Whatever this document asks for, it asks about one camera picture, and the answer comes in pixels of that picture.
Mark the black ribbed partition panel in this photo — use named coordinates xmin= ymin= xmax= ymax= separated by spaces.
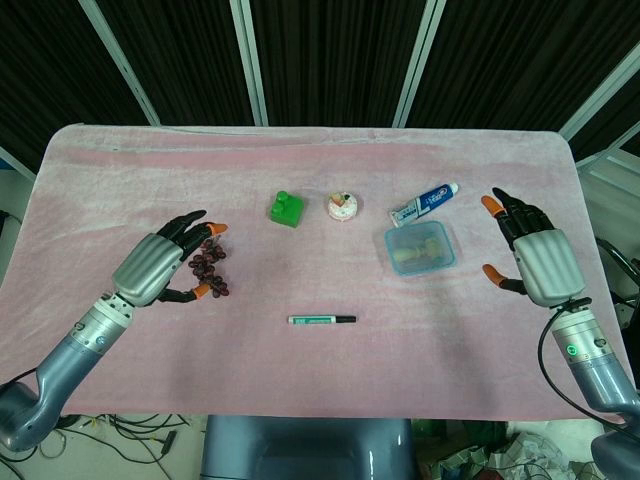
xmin=0 ymin=0 xmax=154 ymax=174
xmin=97 ymin=0 xmax=257 ymax=126
xmin=407 ymin=0 xmax=640 ymax=132
xmin=569 ymin=89 xmax=640 ymax=161
xmin=248 ymin=0 xmax=432 ymax=127

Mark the crumpled white paper pile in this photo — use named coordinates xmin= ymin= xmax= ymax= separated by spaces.
xmin=417 ymin=419 xmax=601 ymax=480

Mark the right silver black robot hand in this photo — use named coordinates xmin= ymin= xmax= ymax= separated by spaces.
xmin=480 ymin=187 xmax=587 ymax=307

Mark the pink toy cake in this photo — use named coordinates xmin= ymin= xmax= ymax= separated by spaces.
xmin=327 ymin=191 xmax=361 ymax=222

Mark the blue-grey robot torso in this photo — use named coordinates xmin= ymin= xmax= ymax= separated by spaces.
xmin=199 ymin=414 xmax=416 ymax=480

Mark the white partition post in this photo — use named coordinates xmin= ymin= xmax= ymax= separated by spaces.
xmin=79 ymin=0 xmax=162 ymax=126
xmin=230 ymin=0 xmax=270 ymax=126
xmin=558 ymin=47 xmax=640 ymax=139
xmin=392 ymin=0 xmax=447 ymax=129

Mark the black metal chair frame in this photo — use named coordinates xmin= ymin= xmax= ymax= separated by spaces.
xmin=597 ymin=238 xmax=640 ymax=304

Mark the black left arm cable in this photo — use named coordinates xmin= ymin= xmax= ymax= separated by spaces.
xmin=0 ymin=368 xmax=40 ymax=387

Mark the black floor cable tangle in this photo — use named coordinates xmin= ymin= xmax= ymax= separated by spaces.
xmin=39 ymin=413 xmax=194 ymax=480

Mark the blue white toothpaste tube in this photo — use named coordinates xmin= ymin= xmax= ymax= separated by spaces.
xmin=389 ymin=182 xmax=460 ymax=229

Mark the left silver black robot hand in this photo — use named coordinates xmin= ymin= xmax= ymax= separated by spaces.
xmin=110 ymin=209 xmax=232 ymax=307

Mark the green white marker pen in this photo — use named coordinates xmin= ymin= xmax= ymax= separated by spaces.
xmin=287 ymin=313 xmax=339 ymax=327

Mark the clear box with blue lid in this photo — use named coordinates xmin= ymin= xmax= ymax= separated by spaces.
xmin=383 ymin=220 xmax=457 ymax=278

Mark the pink table cloth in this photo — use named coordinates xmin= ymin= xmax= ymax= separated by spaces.
xmin=0 ymin=123 xmax=639 ymax=424

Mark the white metal frame rail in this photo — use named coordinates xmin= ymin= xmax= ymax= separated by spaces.
xmin=574 ymin=132 xmax=640 ymax=176

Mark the dark red grape bunch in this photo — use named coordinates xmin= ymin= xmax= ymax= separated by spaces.
xmin=187 ymin=237 xmax=232 ymax=299

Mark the green toy building block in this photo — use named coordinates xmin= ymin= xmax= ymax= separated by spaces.
xmin=266 ymin=190 xmax=306 ymax=230

